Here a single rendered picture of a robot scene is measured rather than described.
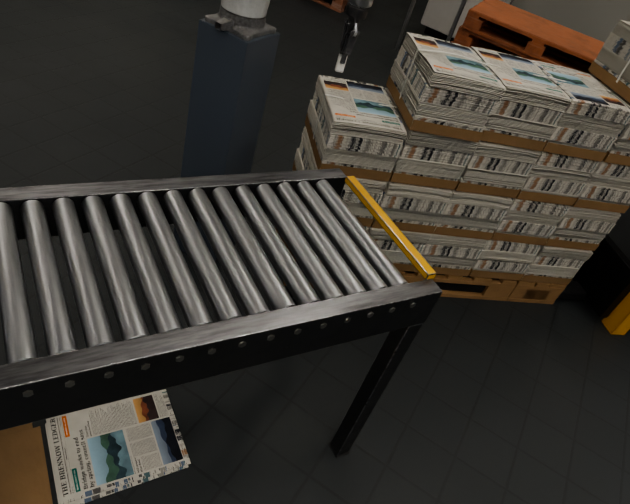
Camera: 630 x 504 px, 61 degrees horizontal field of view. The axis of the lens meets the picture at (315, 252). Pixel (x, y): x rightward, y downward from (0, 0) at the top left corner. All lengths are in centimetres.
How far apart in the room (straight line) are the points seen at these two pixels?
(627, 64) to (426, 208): 96
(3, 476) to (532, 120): 209
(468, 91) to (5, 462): 187
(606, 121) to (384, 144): 88
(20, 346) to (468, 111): 160
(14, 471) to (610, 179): 242
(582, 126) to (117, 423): 198
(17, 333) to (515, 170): 187
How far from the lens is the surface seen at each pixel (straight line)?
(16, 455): 189
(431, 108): 201
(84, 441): 187
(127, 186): 144
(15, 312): 114
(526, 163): 234
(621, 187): 269
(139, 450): 185
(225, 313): 115
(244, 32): 190
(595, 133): 241
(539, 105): 221
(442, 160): 216
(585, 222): 272
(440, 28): 646
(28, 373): 105
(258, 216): 141
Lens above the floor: 164
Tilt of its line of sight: 39 degrees down
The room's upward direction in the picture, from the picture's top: 19 degrees clockwise
